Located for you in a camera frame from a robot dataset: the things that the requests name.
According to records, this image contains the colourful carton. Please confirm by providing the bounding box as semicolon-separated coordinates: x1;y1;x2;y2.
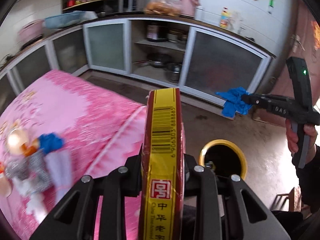
220;7;232;28

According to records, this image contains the pink floral cloth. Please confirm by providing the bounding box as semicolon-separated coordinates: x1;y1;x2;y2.
0;70;186;240

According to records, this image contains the silver mesh wrapper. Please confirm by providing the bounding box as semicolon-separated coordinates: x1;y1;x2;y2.
4;152;52;191

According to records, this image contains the stack of bowls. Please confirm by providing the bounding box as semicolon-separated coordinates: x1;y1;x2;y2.
167;29;188;50

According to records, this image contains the yellow trash bin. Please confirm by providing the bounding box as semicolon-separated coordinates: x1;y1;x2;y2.
199;139;248;180

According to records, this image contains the blue glove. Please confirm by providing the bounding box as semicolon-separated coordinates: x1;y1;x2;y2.
37;133;64;155
215;87;254;118

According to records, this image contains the pale lavender paper sheet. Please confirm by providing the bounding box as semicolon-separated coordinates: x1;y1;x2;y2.
47;152;73;203

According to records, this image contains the blue plastic basin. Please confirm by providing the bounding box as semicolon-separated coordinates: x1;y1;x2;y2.
44;11;86;29

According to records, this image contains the dark cooking pan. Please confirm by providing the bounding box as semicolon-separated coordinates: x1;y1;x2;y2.
140;52;172;68

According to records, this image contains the white frosted glass cabinet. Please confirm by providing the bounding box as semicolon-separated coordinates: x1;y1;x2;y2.
0;14;278;108

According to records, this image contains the person's dark clothing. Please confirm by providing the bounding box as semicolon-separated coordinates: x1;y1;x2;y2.
271;209;320;240

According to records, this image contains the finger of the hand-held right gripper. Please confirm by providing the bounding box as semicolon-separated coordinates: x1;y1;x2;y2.
240;92;267;111

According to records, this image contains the person's right hand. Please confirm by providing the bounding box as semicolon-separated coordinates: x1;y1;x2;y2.
285;119;318;162

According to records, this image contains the cardboard piece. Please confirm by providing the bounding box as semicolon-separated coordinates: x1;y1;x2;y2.
251;105;288;128

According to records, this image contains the pink plastic basin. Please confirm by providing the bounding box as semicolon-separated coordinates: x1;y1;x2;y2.
19;19;45;43

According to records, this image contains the plastic bag of buns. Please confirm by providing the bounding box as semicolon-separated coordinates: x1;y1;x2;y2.
144;0;182;17

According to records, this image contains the dark red rice cooker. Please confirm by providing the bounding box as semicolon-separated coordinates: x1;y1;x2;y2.
146;23;168;42

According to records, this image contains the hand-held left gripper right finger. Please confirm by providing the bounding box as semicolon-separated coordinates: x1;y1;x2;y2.
184;154;292;240

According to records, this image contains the silver kitchen appliance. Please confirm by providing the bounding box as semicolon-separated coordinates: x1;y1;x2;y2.
118;0;151;13

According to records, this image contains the white crumpled tissue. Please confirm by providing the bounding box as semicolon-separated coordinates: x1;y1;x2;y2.
14;177;48;216

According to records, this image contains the person's right forearm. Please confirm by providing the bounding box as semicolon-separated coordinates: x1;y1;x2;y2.
298;144;320;214

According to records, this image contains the red and yellow carton box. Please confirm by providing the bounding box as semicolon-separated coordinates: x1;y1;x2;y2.
138;87;186;240

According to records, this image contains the steel pot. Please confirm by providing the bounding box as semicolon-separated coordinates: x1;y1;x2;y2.
167;62;183;83

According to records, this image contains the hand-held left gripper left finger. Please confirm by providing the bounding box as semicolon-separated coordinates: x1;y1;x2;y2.
29;153;143;240

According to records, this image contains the orange peel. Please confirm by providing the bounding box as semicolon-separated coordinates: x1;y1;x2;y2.
23;139;41;156

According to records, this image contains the reddish brown door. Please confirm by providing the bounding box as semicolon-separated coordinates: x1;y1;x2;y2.
271;0;320;128

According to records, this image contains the light brown eggshell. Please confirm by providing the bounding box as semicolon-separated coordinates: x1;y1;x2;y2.
7;128;29;155

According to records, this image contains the small wooden stool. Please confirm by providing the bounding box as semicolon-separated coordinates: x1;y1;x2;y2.
271;186;304;213

